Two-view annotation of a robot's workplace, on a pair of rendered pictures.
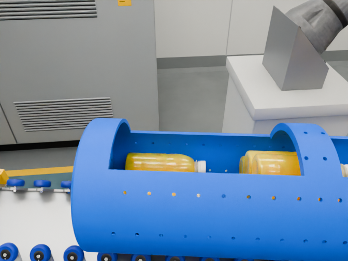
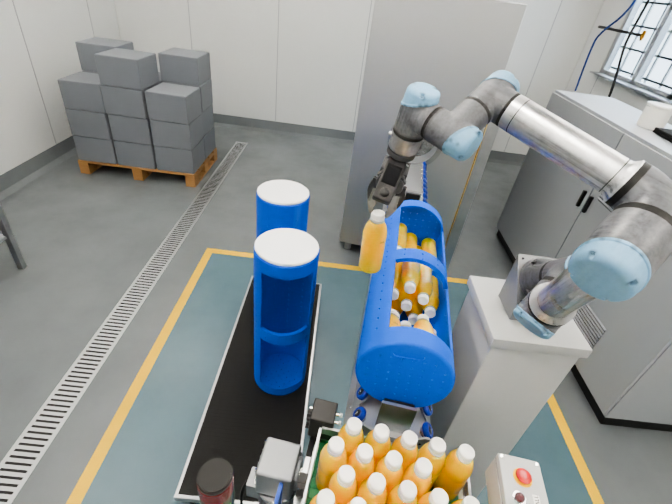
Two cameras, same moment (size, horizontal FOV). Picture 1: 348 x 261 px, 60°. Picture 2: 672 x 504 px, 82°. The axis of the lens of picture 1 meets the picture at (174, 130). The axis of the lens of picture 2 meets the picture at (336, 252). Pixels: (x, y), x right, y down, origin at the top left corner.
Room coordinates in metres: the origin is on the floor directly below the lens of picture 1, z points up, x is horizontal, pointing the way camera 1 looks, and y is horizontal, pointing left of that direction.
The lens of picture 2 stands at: (0.20, -1.43, 2.01)
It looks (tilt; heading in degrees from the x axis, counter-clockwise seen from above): 35 degrees down; 93
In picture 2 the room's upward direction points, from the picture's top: 8 degrees clockwise
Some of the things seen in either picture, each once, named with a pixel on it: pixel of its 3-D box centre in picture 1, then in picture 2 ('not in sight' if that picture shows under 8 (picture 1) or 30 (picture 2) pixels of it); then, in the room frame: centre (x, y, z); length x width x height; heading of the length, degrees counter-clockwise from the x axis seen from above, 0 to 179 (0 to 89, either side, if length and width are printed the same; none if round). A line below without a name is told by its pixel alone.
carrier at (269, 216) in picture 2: not in sight; (280, 258); (-0.23, 0.41, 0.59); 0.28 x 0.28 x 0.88
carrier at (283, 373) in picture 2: not in sight; (283, 318); (-0.09, -0.07, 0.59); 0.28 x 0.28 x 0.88
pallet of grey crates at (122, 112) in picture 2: not in sight; (146, 112); (-2.21, 2.47, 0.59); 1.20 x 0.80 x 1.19; 6
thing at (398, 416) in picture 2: not in sight; (395, 415); (0.41, -0.75, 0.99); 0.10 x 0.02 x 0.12; 177
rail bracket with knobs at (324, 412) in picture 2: not in sight; (323, 421); (0.20, -0.79, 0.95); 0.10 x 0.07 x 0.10; 177
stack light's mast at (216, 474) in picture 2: not in sight; (217, 495); (0.03, -1.12, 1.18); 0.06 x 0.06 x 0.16
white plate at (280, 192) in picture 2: not in sight; (283, 192); (-0.23, 0.41, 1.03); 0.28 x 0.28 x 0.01
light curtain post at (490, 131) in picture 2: not in sight; (457, 224); (0.80, 0.72, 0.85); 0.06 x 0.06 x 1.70; 87
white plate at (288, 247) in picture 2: not in sight; (287, 246); (-0.09, -0.07, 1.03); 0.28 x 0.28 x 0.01
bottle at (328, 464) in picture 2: not in sight; (331, 465); (0.24, -0.93, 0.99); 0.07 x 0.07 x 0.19
